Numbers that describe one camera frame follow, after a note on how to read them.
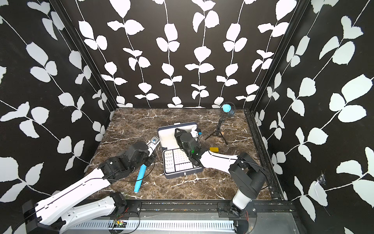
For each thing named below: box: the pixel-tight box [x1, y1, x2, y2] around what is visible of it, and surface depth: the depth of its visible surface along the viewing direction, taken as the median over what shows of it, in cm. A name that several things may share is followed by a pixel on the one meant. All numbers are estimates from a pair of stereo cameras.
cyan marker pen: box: [133, 163, 148, 193], surface depth 82 cm
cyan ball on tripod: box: [220, 101, 236, 118], surface depth 89 cm
